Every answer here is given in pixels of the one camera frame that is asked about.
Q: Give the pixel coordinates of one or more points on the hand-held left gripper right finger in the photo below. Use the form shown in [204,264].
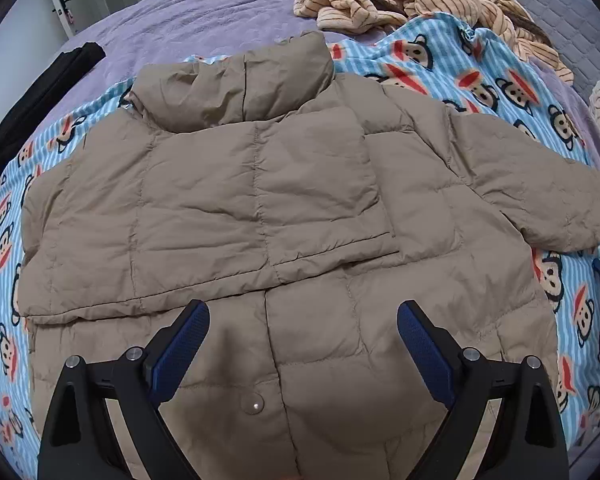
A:
[421,347]

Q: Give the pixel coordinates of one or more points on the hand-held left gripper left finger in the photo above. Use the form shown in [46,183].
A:
[180,347]

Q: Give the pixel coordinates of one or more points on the tan puffer jacket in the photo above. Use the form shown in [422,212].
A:
[280,185]

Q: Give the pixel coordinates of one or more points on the blue striped monkey print blanket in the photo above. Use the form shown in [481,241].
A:
[480,85]

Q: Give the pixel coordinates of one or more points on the grey quilted headboard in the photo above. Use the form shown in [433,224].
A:
[555,10]

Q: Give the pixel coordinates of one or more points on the black cloth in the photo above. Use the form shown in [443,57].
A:
[30,95]

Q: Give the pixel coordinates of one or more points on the purple quilted bedspread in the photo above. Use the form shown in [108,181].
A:
[180,20]

